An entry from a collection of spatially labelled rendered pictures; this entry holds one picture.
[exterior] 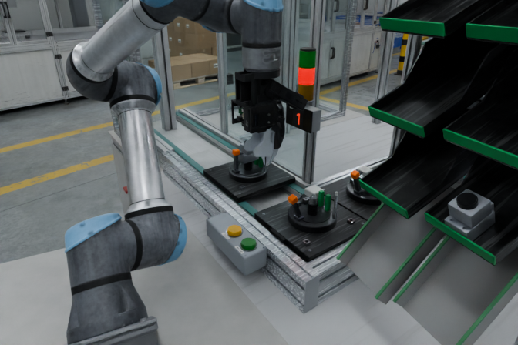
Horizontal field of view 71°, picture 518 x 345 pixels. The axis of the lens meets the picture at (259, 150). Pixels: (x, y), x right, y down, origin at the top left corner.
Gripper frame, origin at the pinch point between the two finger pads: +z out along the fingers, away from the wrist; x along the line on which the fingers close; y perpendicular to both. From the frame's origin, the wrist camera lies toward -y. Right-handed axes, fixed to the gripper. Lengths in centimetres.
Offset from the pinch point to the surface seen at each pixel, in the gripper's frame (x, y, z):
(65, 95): -542, -23, 110
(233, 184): -35.2, -11.3, 26.3
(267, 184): -28.5, -20.9, 26.3
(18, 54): -535, 22, 45
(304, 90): -22.3, -29.9, -6.1
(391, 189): 21.1, -15.2, 2.9
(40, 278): -38, 48, 37
